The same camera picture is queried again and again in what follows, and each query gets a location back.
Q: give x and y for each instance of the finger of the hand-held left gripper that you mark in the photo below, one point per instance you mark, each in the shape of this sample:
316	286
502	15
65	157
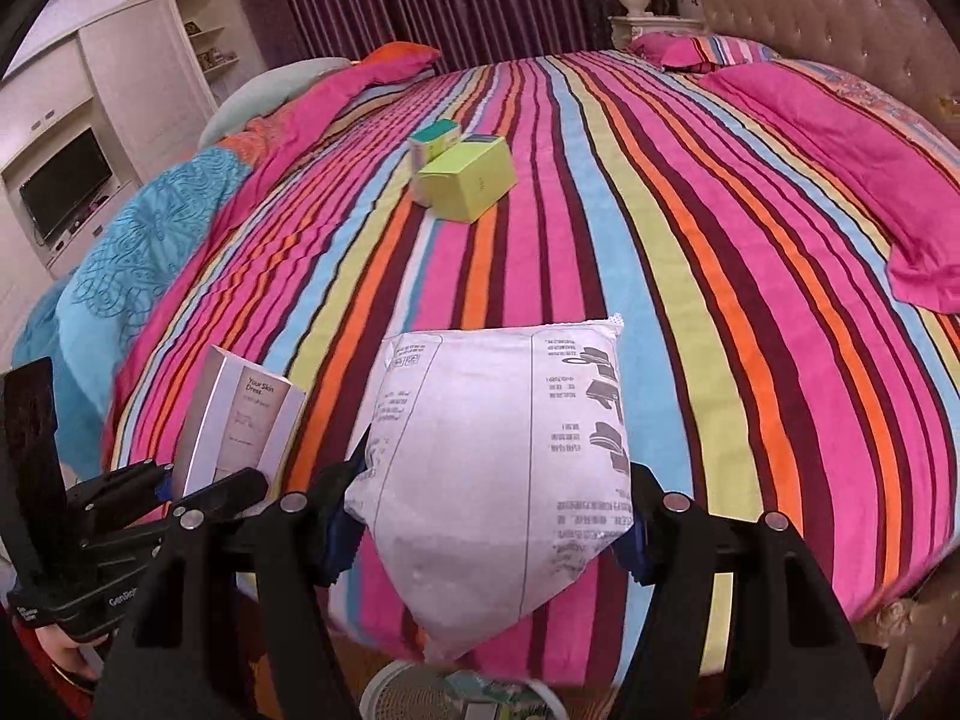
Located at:
225	496
112	491

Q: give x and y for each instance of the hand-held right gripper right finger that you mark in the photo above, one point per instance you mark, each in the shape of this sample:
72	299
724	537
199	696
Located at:
637	547

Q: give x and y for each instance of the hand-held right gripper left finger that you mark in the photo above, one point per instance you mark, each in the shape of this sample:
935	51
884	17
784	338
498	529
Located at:
341	532

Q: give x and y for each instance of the tall white box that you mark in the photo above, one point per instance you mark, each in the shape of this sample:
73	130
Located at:
240	420

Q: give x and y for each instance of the white plastic packet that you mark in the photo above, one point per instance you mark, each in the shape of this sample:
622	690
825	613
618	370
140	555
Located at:
487	465

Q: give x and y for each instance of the white mesh wastebasket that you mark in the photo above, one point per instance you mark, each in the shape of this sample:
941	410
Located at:
390	697

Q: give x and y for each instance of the person's left hand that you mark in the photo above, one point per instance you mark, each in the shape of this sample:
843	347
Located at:
64	649

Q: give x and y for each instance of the blue patterned blanket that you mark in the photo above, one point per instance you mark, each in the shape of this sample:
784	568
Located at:
127	262

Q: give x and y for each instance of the striped bed sheet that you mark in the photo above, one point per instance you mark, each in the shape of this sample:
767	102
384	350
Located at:
675	277

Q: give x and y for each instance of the cream ornate footboard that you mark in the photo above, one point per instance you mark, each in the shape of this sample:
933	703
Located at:
915	652

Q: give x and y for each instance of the black television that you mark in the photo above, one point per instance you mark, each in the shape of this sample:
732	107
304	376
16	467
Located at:
64	184

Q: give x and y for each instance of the large green box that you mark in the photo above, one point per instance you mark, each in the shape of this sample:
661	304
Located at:
469	180

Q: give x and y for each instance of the white television cabinet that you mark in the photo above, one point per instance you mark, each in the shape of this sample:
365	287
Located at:
45	105

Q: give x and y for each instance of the small green teal-topped box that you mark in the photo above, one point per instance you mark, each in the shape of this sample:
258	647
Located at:
433	142

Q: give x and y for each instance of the light green pillow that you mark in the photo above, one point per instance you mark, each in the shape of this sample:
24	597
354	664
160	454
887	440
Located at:
262	94

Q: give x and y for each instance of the white wardrobe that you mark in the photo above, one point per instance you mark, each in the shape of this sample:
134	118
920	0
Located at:
150	60

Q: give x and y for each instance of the pink orange pillow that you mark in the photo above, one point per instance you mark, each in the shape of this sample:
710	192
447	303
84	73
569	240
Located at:
352	82

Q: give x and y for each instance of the large pink pillow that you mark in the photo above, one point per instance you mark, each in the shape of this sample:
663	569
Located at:
847	165

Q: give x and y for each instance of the small pink striped pillow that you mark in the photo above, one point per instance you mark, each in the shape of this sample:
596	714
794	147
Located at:
697	51

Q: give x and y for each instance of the white nightstand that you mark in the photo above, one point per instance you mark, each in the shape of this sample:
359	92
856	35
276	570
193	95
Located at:
652	28

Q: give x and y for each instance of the purple curtain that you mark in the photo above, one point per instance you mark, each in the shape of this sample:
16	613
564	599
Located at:
420	0

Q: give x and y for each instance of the tufted beige headboard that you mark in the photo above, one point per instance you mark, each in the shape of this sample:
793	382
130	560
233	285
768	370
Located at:
825	0

